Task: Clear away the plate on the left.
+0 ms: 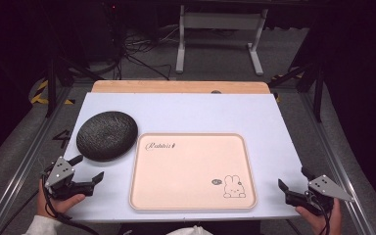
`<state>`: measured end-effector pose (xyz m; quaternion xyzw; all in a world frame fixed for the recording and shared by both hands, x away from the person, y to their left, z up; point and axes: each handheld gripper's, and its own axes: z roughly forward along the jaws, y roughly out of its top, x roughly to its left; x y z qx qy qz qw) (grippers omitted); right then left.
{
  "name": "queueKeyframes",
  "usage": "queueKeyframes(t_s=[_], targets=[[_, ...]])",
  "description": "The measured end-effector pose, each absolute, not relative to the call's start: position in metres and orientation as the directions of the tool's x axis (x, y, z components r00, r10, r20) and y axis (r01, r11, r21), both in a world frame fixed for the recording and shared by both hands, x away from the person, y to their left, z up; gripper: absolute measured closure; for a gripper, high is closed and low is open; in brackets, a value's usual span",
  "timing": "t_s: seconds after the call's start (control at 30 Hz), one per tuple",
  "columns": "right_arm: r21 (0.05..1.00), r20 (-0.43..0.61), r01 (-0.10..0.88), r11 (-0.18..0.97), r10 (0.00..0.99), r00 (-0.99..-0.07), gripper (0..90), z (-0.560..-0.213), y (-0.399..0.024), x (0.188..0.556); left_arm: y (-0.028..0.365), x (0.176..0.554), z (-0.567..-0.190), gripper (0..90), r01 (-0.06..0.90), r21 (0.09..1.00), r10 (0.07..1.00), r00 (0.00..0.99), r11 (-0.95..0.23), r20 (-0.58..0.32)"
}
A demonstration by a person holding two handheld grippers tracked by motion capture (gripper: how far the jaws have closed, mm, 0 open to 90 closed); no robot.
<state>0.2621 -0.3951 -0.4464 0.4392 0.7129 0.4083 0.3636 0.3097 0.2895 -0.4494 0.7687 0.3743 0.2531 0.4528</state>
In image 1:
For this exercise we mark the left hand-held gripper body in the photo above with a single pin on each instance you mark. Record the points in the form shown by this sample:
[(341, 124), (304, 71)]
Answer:
[(58, 173)]

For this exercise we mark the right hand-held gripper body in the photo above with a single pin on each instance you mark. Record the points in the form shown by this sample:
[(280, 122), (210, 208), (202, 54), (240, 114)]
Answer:
[(326, 188)]

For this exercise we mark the round black textured plate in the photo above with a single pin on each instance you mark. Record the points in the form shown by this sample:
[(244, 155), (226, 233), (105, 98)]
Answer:
[(107, 135)]

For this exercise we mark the pink rabbit print tray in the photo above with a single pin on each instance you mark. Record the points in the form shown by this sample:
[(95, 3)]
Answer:
[(189, 173)]

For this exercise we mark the person's left hand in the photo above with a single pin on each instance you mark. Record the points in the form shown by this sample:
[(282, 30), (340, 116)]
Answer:
[(58, 205)]

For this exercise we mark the person's right hand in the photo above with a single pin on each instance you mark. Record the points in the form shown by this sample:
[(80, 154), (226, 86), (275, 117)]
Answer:
[(316, 222)]

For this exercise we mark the yellow black floor tape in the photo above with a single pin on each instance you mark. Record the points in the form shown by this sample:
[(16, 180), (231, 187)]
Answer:
[(293, 75), (40, 94)]

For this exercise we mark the black tripod stand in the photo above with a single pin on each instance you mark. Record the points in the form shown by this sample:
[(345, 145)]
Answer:
[(50, 81), (318, 88)]

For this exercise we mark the person's white clothing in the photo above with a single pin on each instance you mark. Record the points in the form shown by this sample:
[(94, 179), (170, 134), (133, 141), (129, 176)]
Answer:
[(189, 230)]

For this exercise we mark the white table board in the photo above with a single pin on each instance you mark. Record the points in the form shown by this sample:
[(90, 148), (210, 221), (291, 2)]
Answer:
[(202, 112)]

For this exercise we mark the dark desk grommet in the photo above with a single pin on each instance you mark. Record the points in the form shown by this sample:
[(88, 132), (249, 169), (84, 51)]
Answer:
[(216, 92)]

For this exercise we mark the wooden desk top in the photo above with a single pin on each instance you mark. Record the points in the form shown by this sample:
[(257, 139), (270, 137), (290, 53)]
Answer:
[(176, 87)]

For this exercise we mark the white metal stand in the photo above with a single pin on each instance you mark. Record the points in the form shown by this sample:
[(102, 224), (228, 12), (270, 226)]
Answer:
[(222, 21)]

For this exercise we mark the aluminium frame rail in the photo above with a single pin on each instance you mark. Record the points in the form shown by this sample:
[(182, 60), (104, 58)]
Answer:
[(336, 163), (23, 163)]

